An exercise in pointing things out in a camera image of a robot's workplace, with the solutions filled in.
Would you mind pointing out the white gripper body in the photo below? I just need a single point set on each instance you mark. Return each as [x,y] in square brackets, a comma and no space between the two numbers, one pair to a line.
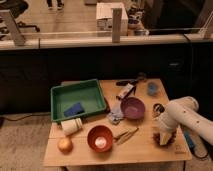
[167,123]

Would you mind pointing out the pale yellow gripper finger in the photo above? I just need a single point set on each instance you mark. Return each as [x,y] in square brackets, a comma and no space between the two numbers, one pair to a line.
[164,138]

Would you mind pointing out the dark red grape bunch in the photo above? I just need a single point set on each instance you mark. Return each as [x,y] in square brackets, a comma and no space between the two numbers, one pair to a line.
[156,138]

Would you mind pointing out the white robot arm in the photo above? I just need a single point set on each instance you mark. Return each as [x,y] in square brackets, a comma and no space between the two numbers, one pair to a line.
[183,111]

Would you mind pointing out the purple bowl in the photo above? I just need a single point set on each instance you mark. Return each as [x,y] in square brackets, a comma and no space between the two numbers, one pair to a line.
[132,108]

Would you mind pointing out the red bowl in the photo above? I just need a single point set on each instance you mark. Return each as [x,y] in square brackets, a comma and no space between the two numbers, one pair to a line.
[100,139]

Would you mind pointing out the blue small cup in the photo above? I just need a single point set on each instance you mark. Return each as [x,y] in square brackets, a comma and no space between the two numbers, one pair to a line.
[152,89]

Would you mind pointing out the yellow-green tongs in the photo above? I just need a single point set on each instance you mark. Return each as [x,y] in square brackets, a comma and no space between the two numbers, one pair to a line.
[125,135]

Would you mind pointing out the small packaged box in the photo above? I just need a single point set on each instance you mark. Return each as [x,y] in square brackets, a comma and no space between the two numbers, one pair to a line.
[124,91]

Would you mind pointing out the blue sponge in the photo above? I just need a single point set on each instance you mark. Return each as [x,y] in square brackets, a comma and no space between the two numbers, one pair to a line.
[75,109]

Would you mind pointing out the white paper cup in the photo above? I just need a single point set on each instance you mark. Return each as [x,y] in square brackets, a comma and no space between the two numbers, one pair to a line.
[71,126]

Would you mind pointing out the yellow onion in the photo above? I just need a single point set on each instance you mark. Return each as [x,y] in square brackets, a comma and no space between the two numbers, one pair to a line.
[65,145]

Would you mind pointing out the green plastic tray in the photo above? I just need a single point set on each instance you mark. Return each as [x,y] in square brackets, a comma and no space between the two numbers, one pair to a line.
[87,93]

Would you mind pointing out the white cardboard box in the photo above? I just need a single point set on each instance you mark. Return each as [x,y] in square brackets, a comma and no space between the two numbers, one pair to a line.
[104,16]

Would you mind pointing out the wooden post centre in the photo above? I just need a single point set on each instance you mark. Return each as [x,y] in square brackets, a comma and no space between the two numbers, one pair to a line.
[116,24]

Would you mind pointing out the wooden post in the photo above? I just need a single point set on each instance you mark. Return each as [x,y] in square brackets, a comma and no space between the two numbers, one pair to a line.
[9,20]
[116,24]

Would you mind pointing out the wooden post left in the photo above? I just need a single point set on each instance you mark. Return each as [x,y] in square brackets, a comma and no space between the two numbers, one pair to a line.
[9,20]

